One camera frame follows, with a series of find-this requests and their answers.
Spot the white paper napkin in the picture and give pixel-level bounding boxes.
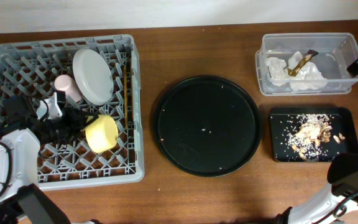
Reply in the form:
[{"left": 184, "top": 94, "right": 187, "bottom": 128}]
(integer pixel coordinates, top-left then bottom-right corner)
[{"left": 265, "top": 51, "right": 328, "bottom": 91}]

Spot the grey round plate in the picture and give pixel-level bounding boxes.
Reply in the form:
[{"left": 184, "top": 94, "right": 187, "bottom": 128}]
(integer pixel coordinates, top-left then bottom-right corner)
[{"left": 73, "top": 49, "right": 114, "bottom": 106}]

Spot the food scraps and rice pile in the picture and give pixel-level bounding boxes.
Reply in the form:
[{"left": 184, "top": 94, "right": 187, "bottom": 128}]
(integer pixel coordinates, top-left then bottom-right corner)
[{"left": 280, "top": 114, "right": 346, "bottom": 162}]

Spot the wooden chopstick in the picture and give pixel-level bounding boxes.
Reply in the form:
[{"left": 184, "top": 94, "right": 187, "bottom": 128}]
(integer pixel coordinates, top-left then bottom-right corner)
[
  {"left": 129, "top": 59, "right": 135, "bottom": 122},
  {"left": 123, "top": 65, "right": 128, "bottom": 130}
]

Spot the grey plastic dishwasher rack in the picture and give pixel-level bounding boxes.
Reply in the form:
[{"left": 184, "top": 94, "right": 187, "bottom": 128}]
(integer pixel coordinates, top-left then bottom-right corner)
[{"left": 0, "top": 34, "right": 145, "bottom": 190}]

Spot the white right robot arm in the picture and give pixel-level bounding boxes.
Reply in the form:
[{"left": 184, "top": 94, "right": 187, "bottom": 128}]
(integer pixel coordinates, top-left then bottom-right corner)
[{"left": 271, "top": 121, "right": 358, "bottom": 223}]

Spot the yellow bowl with food scraps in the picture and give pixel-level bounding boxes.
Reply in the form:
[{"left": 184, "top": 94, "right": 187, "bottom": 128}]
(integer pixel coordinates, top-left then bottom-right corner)
[{"left": 85, "top": 114, "right": 119, "bottom": 153}]

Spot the round black tray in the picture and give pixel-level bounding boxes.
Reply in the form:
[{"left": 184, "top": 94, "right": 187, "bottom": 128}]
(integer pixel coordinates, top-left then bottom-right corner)
[{"left": 152, "top": 75, "right": 262, "bottom": 177}]

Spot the pink plastic cup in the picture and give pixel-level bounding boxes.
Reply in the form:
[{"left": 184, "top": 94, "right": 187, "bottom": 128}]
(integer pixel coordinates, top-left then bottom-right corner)
[{"left": 54, "top": 75, "right": 83, "bottom": 103}]

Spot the light blue plastic cup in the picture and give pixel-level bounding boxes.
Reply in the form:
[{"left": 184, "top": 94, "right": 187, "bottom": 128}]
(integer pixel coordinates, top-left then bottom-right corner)
[{"left": 36, "top": 102, "right": 50, "bottom": 120}]

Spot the clear plastic bin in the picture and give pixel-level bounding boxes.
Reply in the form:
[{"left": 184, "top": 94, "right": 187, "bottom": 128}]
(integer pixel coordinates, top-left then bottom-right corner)
[{"left": 255, "top": 32, "right": 358, "bottom": 96}]

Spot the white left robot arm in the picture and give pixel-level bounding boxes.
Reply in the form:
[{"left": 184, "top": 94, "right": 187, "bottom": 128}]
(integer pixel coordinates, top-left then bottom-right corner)
[{"left": 0, "top": 95, "right": 99, "bottom": 223}]

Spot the gold foil wrapper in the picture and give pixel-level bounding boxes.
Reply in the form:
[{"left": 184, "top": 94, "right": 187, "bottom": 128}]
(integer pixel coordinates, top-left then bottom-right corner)
[{"left": 287, "top": 50, "right": 318, "bottom": 77}]

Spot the black rectangular tray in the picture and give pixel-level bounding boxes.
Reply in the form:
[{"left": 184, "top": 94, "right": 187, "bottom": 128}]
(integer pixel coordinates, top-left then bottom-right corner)
[{"left": 269, "top": 107, "right": 358, "bottom": 162}]

